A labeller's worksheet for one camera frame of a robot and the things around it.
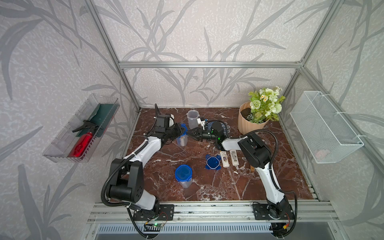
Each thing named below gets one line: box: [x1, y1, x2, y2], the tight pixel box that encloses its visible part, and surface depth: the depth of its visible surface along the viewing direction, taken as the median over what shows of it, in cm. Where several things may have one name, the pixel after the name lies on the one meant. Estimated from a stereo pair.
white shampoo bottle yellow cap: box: [220, 151, 230, 168], surface depth 93 cm
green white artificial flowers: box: [246, 86, 286, 124], surface depth 86 cm
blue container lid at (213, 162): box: [205, 154, 221, 170], surface depth 93 cm
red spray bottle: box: [72, 120, 99, 158], surface depth 62 cm
